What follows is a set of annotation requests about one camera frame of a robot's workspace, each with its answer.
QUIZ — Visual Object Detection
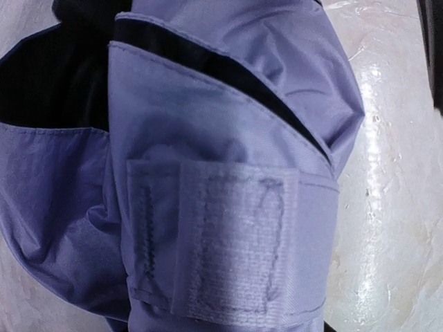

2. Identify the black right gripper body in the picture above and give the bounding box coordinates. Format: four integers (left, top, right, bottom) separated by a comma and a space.
417, 0, 443, 111

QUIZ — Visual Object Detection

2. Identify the lavender folding umbrella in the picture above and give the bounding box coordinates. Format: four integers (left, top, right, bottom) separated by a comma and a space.
1, 1, 364, 331

